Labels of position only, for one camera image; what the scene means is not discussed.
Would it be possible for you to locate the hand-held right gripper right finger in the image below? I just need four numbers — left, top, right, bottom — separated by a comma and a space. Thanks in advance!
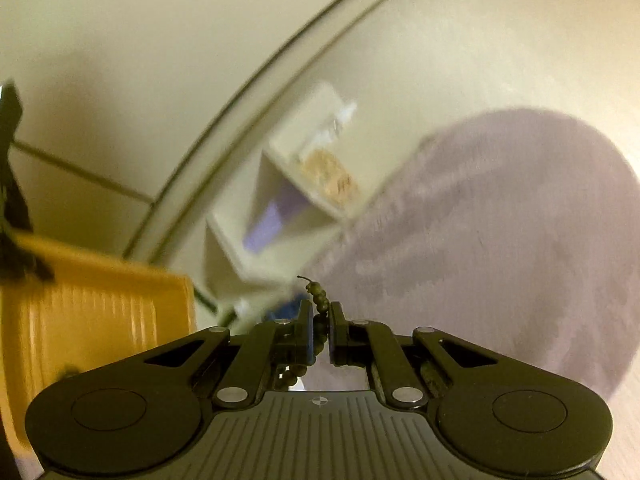
328, 302, 502, 409

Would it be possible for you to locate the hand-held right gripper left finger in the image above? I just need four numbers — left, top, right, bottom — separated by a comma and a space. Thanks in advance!
142, 302, 317, 409

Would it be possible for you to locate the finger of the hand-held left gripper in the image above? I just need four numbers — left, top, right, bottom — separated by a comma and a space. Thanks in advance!
0, 81, 55, 282

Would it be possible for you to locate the brown bead strand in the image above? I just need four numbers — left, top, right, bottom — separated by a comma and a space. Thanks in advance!
272, 275, 332, 392

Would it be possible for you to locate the orange ribbed plastic tray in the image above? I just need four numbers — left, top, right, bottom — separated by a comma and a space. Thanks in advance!
0, 232, 199, 457

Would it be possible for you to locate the lavender cosmetic tube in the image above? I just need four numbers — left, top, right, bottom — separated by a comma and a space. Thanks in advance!
242, 199, 292, 257

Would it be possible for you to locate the white wooden shelf unit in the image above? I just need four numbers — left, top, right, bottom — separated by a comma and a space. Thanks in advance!
202, 80, 375, 322

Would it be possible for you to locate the tan patterned object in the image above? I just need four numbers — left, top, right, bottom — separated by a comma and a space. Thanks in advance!
299, 147, 362, 207

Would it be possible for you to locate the mauve towel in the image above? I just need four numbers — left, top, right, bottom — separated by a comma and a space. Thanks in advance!
299, 105, 640, 402

